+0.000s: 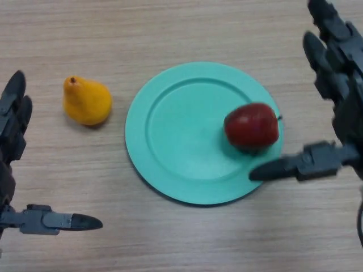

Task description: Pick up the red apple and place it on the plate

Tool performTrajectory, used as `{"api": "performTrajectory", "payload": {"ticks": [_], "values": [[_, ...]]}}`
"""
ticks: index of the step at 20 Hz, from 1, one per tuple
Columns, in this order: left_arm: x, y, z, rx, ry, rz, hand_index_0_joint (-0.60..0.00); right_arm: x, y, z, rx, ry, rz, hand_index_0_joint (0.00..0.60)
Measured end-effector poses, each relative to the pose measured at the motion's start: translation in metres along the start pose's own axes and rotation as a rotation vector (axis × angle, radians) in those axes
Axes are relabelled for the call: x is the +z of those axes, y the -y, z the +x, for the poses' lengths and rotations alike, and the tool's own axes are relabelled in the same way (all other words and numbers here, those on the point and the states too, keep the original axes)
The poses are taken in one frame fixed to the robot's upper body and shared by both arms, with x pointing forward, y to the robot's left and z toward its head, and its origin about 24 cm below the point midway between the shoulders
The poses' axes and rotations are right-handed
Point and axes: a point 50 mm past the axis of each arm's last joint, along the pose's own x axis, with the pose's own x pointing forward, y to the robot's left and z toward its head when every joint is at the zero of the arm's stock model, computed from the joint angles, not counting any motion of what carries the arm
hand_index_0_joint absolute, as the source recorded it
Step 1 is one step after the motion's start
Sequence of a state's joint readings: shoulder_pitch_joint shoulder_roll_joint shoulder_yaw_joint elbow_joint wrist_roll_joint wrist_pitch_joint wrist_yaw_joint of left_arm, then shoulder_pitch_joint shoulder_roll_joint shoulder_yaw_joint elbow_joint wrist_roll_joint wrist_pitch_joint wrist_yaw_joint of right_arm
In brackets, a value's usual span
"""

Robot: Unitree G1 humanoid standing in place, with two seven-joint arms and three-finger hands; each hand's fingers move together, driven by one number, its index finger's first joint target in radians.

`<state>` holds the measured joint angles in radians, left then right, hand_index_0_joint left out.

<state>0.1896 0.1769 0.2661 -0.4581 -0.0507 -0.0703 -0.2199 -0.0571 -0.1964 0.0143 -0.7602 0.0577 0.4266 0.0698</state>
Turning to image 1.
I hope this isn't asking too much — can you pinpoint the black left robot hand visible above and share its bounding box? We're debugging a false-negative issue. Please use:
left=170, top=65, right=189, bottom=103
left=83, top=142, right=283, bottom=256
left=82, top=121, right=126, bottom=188
left=0, top=70, right=103, bottom=236

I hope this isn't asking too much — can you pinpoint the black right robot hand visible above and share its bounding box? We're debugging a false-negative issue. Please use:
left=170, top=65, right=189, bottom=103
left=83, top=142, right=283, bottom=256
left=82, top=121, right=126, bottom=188
left=248, top=0, right=363, bottom=199

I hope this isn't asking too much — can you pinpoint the red apple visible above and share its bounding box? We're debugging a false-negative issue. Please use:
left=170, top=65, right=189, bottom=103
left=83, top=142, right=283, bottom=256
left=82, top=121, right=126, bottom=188
left=223, top=103, right=284, bottom=152

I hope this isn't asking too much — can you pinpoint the green round plate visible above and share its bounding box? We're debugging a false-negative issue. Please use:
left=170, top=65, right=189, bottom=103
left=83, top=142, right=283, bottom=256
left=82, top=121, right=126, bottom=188
left=125, top=62, right=284, bottom=205

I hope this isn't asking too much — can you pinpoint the yellow pear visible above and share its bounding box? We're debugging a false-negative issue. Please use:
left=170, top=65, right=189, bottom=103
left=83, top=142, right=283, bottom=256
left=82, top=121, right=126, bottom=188
left=62, top=75, right=113, bottom=126

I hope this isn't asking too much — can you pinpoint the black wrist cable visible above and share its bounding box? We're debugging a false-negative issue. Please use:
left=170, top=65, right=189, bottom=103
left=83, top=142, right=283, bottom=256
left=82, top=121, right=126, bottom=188
left=356, top=205, right=363, bottom=245

